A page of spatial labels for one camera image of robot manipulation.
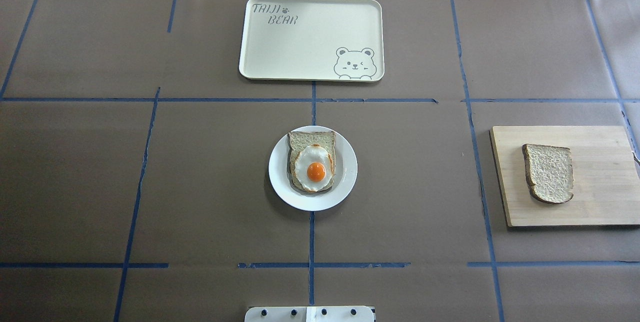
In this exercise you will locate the white round plate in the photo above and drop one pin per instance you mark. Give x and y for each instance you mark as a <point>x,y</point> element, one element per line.
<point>345,174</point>

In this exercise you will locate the brown bread slice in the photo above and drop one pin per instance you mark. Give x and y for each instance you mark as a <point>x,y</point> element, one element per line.
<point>549,173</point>

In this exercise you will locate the fried egg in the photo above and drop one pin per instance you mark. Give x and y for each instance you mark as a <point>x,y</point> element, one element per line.
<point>313,169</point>

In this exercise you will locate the cream bear serving tray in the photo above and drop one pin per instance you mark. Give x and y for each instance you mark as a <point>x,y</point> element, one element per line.
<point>313,40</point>

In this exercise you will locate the wooden cutting board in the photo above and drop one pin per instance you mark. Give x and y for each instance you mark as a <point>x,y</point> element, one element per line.
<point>605,178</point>

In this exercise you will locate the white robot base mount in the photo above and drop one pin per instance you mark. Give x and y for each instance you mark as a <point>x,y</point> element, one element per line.
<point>340,313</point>

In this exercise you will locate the bottom bread slice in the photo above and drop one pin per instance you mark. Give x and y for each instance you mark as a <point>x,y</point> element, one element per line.
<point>299,140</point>

